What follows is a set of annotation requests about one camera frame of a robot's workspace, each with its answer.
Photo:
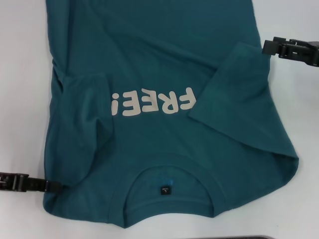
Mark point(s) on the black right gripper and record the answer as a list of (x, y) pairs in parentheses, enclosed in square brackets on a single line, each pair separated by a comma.
[(310, 52)]

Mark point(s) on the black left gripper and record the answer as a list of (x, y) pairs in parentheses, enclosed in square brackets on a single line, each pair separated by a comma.
[(12, 182)]

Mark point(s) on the teal T-shirt with beige print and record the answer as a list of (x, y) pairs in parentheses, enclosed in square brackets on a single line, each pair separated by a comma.
[(149, 49)]

